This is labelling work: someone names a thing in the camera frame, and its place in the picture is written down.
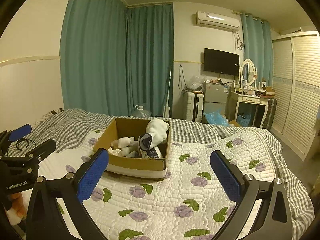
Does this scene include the white air conditioner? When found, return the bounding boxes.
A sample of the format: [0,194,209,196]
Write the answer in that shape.
[196,10,240,33]

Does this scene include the white oval mirror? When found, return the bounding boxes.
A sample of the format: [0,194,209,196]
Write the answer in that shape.
[240,59,258,88]

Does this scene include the clear water bottle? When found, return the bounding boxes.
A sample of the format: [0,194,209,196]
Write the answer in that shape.
[130,104,153,118]

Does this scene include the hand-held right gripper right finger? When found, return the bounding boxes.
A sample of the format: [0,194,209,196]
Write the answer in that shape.
[210,150,293,240]

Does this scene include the small brown box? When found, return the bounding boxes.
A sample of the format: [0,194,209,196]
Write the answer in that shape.
[259,86,276,97]

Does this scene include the dark wall cables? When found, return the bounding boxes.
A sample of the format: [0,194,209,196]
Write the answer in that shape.
[178,64,191,96]

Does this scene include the black wall television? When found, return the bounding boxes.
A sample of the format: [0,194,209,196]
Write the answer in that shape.
[204,48,240,77]

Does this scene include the grey mini fridge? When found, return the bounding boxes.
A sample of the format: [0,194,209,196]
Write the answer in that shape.
[203,82,229,123]

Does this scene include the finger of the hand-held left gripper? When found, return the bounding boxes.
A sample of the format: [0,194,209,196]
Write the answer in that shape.
[0,124,32,157]
[24,139,57,163]

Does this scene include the air conditioner hose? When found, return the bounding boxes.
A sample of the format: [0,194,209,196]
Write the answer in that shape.
[235,31,245,51]

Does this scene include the narrow teal curtain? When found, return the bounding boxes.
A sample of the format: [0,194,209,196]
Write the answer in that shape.
[240,14,274,88]

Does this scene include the dark suitcase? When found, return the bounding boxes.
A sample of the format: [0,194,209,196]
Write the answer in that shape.
[265,97,278,131]

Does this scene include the black hair hoop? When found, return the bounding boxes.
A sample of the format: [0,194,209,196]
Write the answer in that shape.
[16,138,37,151]

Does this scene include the large white fluffy sock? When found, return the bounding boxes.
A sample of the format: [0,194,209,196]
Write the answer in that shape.
[146,119,171,143]

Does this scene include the white floral quilt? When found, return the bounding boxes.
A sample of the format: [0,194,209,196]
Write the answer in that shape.
[37,127,316,240]

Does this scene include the cream cloth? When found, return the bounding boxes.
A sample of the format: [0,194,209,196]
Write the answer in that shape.
[110,140,122,156]

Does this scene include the orange white plush toy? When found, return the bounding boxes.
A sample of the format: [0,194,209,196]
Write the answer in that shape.
[5,192,27,228]

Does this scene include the brown cardboard box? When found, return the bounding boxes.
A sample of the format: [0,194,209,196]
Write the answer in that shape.
[93,118,172,181]

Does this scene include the white suitcase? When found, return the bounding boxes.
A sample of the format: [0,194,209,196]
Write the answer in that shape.
[185,91,204,122]

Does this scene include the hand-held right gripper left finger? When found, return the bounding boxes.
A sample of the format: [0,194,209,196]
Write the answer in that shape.
[26,148,110,240]

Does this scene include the white mop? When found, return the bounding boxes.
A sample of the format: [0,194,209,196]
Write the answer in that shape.
[163,67,173,118]

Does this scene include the wide teal curtain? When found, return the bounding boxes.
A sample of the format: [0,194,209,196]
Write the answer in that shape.
[60,0,129,117]

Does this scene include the white louvred wardrobe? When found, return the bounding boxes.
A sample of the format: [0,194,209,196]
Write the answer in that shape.
[271,31,320,162]

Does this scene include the blue basket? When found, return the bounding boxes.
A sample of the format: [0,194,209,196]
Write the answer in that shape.
[236,114,252,127]

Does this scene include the brown patterned cloth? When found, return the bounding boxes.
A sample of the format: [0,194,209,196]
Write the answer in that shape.
[41,108,66,118]

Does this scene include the clear plastic bag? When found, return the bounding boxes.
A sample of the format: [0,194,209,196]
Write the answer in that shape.
[187,75,204,92]

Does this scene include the blue plastic bag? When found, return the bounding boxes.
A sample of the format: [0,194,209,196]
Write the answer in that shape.
[204,109,230,127]

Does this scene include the white dressing table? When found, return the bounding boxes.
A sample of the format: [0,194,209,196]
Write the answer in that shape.
[226,90,272,128]

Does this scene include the grey navy sock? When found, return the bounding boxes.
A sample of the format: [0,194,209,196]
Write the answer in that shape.
[138,134,160,155]

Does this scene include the teal corner curtain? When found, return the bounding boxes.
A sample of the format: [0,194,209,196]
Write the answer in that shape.
[125,4,174,118]

